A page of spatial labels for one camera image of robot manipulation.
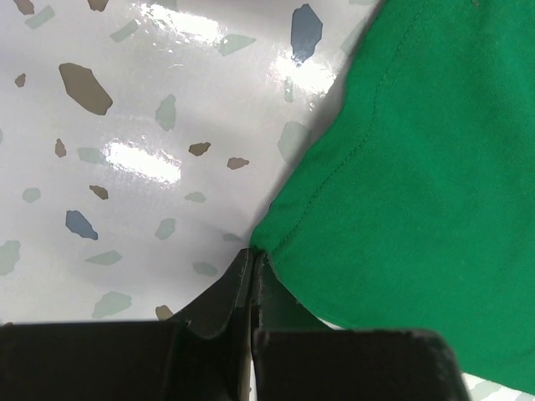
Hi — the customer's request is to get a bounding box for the green t-shirt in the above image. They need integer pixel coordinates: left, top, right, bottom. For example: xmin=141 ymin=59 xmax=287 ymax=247
xmin=251 ymin=1 xmax=534 ymax=393

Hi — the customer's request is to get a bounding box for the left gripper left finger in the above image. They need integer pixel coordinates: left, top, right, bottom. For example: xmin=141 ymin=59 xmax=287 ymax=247
xmin=1 ymin=249 xmax=253 ymax=400

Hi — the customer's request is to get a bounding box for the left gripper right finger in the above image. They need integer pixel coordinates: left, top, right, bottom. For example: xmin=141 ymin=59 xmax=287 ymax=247
xmin=252 ymin=252 xmax=469 ymax=400

